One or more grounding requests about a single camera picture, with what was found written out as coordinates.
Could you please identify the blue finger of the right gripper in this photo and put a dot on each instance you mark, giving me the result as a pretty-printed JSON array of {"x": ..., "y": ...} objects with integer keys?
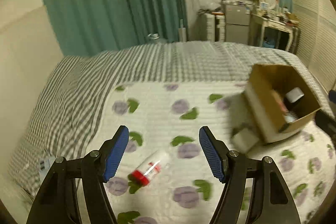
[
  {"x": 325, "y": 123},
  {"x": 332, "y": 96}
]

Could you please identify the cardboard box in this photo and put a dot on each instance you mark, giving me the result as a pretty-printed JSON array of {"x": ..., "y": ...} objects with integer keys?
[{"x": 281, "y": 101}]

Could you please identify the white power adapter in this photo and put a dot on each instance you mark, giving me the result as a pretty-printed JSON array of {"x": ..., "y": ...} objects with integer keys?
[{"x": 244, "y": 140}]

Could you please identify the white dressing table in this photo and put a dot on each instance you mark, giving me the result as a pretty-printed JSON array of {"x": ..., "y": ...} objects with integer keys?
[{"x": 268, "y": 33}]

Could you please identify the grey checked bedspread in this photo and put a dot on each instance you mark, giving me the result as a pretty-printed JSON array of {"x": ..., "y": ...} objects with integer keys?
[{"x": 66, "y": 116}]

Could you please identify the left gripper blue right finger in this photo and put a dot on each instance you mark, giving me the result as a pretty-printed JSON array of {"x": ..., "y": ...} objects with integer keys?
[{"x": 271, "y": 200}]

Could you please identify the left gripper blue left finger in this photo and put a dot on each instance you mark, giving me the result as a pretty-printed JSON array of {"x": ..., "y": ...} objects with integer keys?
[{"x": 56, "y": 200}]

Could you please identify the silver mini fridge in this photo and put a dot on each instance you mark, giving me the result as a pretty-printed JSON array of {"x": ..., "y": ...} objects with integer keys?
[{"x": 237, "y": 20}]

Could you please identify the white floral quilt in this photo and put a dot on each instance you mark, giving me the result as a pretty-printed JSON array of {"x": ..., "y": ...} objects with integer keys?
[{"x": 186, "y": 139}]

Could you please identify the white drawer cabinet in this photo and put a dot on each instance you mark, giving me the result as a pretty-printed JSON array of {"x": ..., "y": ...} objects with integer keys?
[{"x": 212, "y": 27}]

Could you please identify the white bottle red cap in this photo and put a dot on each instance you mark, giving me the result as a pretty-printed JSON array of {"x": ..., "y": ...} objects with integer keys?
[{"x": 150, "y": 167}]

